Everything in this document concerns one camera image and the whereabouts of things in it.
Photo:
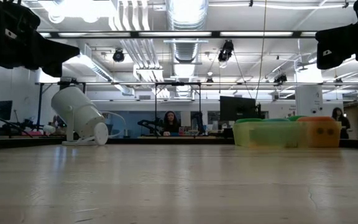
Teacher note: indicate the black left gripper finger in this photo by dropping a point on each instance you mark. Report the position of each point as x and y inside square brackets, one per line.
[53, 71]
[56, 53]

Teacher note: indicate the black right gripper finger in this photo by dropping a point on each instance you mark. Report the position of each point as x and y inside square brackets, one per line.
[334, 46]

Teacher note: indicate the large orange foam die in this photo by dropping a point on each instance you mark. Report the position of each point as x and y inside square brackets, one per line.
[317, 119]

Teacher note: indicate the large green foam die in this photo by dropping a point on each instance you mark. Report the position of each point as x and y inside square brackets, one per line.
[246, 120]
[294, 118]

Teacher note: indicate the dark background monitor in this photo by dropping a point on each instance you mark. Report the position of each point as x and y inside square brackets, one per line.
[2, 110]

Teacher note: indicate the person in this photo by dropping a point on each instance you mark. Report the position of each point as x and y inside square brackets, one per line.
[340, 119]
[171, 123]

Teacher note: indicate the black computer monitor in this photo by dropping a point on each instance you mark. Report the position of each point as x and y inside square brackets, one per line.
[236, 109]

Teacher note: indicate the yellow translucent plastic tray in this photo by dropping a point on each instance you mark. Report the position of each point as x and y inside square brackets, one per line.
[244, 137]

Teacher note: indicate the white bullet security camera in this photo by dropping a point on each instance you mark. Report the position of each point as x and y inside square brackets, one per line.
[73, 109]

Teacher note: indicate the black ceiling-hung camera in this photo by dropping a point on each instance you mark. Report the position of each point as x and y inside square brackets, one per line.
[280, 78]
[118, 56]

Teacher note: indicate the black overhead camera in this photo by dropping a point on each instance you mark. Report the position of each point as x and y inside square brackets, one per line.
[227, 48]

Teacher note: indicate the black overhead frame beam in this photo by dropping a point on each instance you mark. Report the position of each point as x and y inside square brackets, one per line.
[179, 34]

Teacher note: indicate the black background rig frame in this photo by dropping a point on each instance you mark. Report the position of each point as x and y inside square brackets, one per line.
[177, 83]

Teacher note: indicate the silver ventilation duct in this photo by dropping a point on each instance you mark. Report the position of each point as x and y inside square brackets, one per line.
[186, 18]

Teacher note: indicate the black aluminium table frame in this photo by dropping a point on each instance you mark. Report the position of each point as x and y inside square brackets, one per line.
[197, 141]

